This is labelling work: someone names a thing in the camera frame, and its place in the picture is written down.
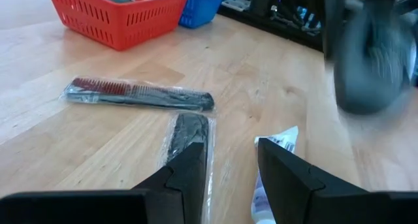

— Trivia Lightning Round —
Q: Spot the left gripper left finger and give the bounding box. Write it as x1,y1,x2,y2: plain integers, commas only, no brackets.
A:
0,141,209,224

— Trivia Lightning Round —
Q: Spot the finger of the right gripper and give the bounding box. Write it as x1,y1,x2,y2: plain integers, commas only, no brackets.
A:
322,0,349,63

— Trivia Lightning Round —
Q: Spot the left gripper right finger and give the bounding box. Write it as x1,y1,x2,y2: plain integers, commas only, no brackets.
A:
257,137,418,224

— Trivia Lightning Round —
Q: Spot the white tube blue print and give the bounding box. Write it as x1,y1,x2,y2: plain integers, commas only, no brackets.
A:
250,125,300,224

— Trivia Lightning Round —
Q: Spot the black comb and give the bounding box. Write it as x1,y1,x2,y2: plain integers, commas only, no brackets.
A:
159,112,217,224
59,76,217,114

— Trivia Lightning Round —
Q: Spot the blue plastic basket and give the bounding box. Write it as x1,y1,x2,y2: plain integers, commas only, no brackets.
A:
178,0,228,29

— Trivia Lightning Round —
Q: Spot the red plastic basket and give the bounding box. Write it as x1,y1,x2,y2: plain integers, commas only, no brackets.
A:
46,0,191,52

